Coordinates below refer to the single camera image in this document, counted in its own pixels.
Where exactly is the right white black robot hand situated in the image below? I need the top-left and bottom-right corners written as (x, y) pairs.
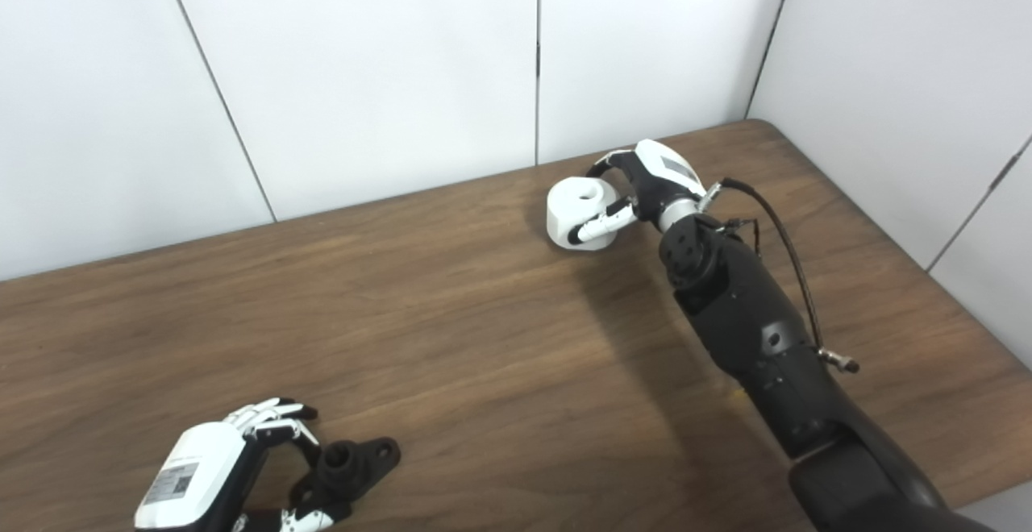
top-left (568, 139), bottom-right (706, 244)

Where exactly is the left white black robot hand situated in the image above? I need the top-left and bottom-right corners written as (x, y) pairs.
top-left (133, 397), bottom-right (335, 532)

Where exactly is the round white plastic piece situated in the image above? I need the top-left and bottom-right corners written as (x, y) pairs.
top-left (547, 178), bottom-right (622, 251)

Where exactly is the black plastic flanged holder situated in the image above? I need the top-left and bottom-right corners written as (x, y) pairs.
top-left (290, 437), bottom-right (402, 525)

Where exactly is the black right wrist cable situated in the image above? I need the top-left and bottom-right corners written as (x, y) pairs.
top-left (697, 177), bottom-right (860, 374)

